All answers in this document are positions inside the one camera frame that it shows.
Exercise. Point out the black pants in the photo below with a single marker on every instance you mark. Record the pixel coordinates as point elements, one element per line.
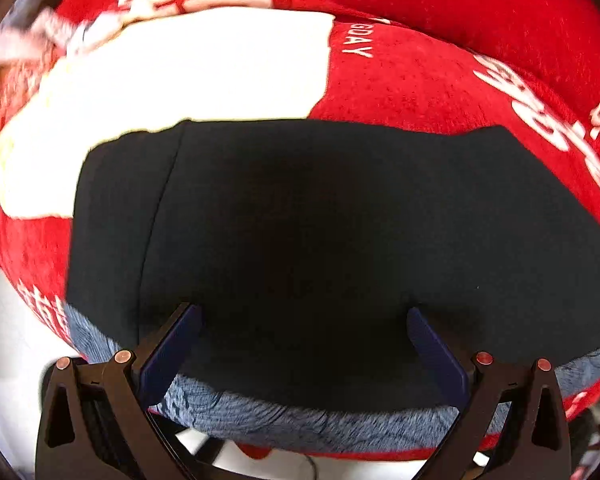
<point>330,235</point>

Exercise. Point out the red patterned cushion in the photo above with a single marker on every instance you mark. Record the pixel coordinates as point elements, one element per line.
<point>12,95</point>

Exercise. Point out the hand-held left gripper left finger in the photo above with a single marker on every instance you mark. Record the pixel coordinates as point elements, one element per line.
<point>172,347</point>

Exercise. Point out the pink white garment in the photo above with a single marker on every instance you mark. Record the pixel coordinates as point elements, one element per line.
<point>35,35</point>

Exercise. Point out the red printed sofa seat cover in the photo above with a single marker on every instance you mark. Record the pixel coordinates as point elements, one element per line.
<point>430,95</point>

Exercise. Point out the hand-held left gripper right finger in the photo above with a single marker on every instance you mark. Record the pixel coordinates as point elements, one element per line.
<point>437,357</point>

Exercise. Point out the blue patterned folded cloth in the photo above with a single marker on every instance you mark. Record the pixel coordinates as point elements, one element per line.
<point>260,417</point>

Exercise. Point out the white cloth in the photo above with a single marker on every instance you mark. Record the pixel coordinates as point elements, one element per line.
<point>180,75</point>

